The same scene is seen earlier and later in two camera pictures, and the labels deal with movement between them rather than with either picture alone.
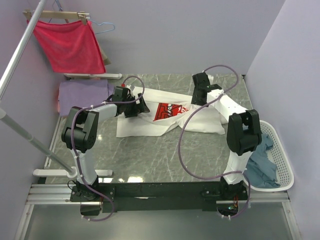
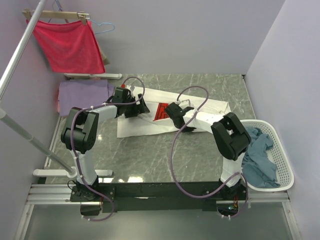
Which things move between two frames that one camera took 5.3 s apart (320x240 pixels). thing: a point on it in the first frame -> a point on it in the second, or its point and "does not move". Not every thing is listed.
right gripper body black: x=194 y=98 -> x=176 y=125
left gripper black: x=139 y=108 does not move
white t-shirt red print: x=166 y=111 does not move
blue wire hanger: x=91 y=21 does not move
